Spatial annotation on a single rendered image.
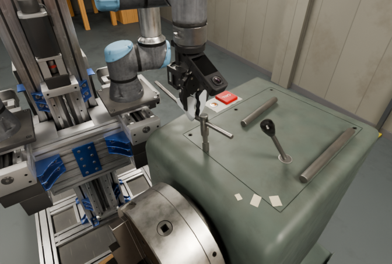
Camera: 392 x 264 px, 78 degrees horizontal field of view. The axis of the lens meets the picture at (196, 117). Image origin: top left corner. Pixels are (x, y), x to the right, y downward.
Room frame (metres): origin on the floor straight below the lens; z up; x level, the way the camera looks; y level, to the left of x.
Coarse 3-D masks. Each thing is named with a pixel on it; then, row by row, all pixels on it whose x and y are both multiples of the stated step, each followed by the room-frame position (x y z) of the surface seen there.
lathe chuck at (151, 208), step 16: (144, 192) 0.40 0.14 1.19; (144, 208) 0.33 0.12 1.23; (160, 208) 0.32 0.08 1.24; (144, 224) 0.28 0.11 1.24; (176, 224) 0.29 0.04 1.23; (144, 240) 0.26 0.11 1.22; (160, 240) 0.25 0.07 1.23; (176, 240) 0.26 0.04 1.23; (192, 240) 0.26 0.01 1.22; (160, 256) 0.22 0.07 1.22; (176, 256) 0.23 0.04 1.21; (192, 256) 0.23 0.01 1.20
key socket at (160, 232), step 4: (160, 224) 0.29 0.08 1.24; (164, 224) 0.29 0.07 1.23; (168, 224) 0.29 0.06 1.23; (160, 228) 0.28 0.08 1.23; (164, 228) 0.29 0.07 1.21; (168, 228) 0.28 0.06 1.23; (160, 232) 0.27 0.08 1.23; (164, 232) 0.28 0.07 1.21; (168, 232) 0.27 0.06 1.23; (164, 236) 0.26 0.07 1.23
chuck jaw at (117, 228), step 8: (128, 208) 0.35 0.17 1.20; (112, 224) 0.31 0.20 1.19; (120, 224) 0.30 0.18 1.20; (128, 224) 0.31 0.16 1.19; (112, 232) 0.30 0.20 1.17; (120, 232) 0.29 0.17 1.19; (128, 232) 0.30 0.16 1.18; (120, 240) 0.28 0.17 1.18; (128, 240) 0.29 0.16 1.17; (136, 240) 0.29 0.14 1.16; (112, 248) 0.27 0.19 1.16; (120, 248) 0.27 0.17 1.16; (128, 248) 0.27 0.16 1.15; (136, 248) 0.28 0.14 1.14; (120, 256) 0.26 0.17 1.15; (128, 256) 0.26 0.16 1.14; (136, 256) 0.27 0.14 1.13; (144, 256) 0.27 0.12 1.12
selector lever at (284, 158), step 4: (272, 136) 0.44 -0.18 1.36; (272, 140) 0.44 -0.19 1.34; (276, 140) 0.44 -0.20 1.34; (276, 144) 0.44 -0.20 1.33; (280, 148) 0.45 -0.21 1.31; (280, 152) 0.45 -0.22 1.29; (284, 152) 0.46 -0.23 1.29; (280, 156) 0.47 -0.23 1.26; (284, 156) 0.45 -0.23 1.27; (288, 156) 0.47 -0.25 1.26; (280, 160) 0.45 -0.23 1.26; (284, 160) 0.45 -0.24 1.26; (288, 160) 0.45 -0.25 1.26
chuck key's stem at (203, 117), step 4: (200, 116) 0.50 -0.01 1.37; (204, 116) 0.50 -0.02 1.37; (200, 120) 0.50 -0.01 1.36; (204, 120) 0.50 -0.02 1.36; (200, 124) 0.50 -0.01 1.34; (204, 124) 0.49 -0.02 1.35; (204, 128) 0.49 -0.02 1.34; (208, 128) 0.50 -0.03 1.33; (204, 132) 0.49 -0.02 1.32; (208, 132) 0.50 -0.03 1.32; (204, 136) 0.49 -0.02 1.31; (204, 140) 0.49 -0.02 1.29; (204, 144) 0.49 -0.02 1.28; (208, 144) 0.49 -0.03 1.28; (204, 148) 0.49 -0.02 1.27; (208, 148) 0.49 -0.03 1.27
